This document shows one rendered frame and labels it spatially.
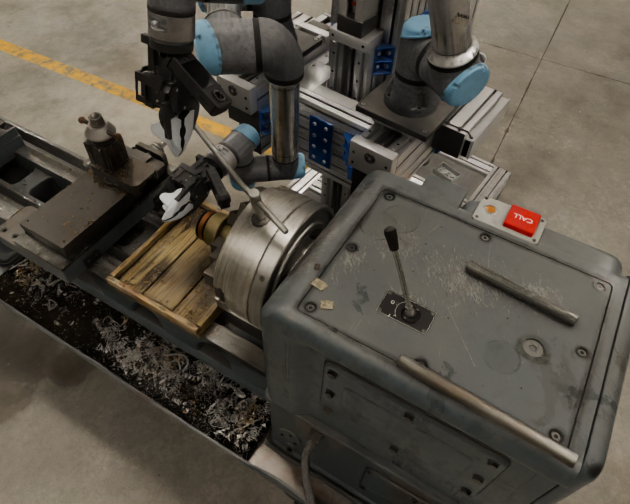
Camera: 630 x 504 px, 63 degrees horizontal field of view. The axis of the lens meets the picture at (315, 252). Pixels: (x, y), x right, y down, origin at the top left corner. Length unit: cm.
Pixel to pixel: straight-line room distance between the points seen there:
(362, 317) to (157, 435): 143
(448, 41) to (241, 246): 62
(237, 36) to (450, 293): 70
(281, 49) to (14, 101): 286
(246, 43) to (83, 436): 162
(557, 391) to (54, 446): 185
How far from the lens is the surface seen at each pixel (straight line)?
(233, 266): 104
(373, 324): 88
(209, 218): 122
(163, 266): 144
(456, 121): 160
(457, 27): 120
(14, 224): 167
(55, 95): 384
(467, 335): 90
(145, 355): 163
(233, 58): 120
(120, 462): 219
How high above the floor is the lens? 200
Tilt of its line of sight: 51 degrees down
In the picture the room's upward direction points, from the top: 3 degrees clockwise
